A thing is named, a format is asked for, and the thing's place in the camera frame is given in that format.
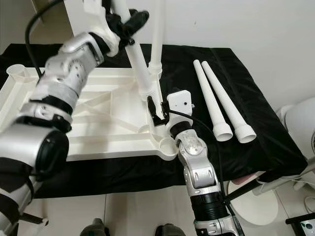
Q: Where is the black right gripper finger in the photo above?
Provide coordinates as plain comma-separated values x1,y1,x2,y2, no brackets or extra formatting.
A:
148,94,161,123

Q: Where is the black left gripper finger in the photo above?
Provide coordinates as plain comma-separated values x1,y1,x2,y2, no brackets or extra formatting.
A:
128,11,150,35

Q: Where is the white plastic table leg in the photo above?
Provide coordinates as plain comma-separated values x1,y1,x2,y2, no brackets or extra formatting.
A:
193,59,233,142
112,0,160,102
201,60,257,144
150,0,165,75

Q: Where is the white plastic table top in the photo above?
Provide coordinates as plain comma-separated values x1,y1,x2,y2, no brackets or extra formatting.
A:
0,64,179,162

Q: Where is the black cloth table cover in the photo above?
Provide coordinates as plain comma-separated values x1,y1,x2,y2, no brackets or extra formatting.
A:
0,43,308,198

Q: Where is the black metal table leg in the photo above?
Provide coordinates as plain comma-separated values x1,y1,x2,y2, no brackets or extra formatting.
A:
223,178,261,202
22,212,50,227

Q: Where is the grey right robot foot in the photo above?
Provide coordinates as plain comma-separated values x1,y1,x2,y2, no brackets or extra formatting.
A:
155,224,188,236

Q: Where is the grey robot foot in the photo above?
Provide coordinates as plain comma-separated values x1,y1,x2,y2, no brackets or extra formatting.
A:
155,224,188,236
81,219,111,236

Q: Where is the grey left robot foot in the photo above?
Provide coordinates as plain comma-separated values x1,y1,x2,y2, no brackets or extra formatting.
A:
81,219,111,236

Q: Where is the black stand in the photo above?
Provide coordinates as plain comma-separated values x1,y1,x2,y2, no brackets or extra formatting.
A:
285,211,315,236

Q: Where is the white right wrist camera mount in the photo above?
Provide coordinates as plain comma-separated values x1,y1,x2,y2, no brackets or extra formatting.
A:
165,89,195,136

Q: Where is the white fan cord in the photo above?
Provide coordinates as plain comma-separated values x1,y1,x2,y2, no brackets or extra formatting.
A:
303,194,315,212

